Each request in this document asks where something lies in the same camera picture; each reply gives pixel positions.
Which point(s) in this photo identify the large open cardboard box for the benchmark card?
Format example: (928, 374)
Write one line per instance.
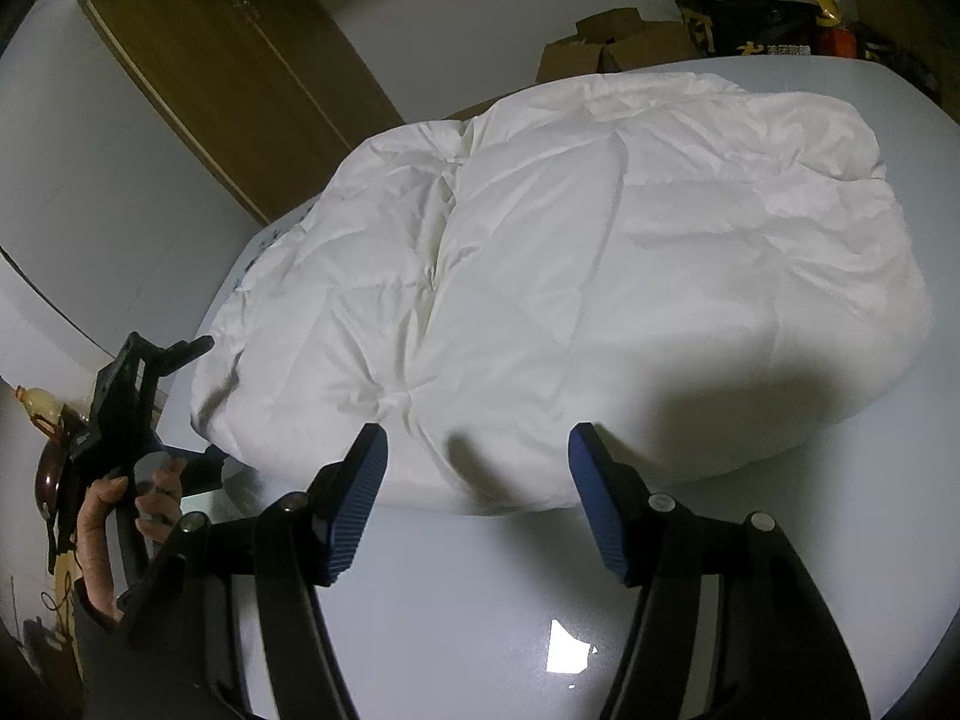
(622, 56)

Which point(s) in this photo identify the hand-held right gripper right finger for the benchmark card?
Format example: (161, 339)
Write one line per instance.
(600, 510)

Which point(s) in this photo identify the orange box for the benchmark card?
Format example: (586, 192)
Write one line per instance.
(836, 36)

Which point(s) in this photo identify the small cardboard box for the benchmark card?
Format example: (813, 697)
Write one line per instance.
(607, 24)

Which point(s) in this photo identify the cooking oil bottle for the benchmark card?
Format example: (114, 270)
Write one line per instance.
(41, 403)

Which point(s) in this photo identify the wooden wardrobe door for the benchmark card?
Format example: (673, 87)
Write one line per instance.
(240, 67)

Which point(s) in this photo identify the white puffer jacket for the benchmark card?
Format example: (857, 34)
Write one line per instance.
(585, 277)

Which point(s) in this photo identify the black delivery box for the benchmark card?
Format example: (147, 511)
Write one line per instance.
(750, 26)

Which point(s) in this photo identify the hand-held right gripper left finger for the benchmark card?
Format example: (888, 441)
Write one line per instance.
(358, 510)

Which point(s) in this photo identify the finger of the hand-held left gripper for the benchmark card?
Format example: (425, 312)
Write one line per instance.
(141, 345)
(186, 354)

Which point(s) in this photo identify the dark red pan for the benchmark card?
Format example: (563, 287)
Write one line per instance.
(52, 476)

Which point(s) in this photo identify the person's left hand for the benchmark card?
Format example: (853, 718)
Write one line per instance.
(94, 540)

